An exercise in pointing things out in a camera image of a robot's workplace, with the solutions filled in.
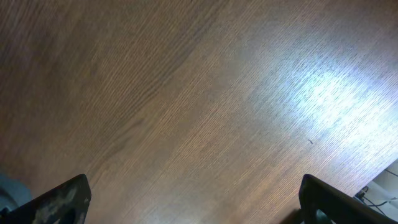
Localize black cables on floor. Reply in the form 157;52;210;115
354;167;398;217

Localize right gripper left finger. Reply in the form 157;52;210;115
1;174;91;224

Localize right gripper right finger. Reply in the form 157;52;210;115
298;174;395;224

